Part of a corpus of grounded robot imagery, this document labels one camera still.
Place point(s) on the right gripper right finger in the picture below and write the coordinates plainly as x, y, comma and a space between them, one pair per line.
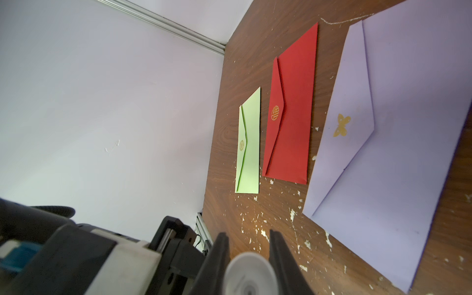
289, 277

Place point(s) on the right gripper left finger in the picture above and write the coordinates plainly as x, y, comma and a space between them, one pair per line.
210, 278

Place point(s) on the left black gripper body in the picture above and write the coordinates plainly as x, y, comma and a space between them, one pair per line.
181, 260

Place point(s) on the white green glue stick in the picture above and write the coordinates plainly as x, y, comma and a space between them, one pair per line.
250, 274

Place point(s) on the green envelope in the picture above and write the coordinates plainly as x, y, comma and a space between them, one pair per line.
247, 168

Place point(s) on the red envelope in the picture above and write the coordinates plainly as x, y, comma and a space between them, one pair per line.
287, 139

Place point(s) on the purple envelope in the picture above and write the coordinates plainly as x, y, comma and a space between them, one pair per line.
401, 97

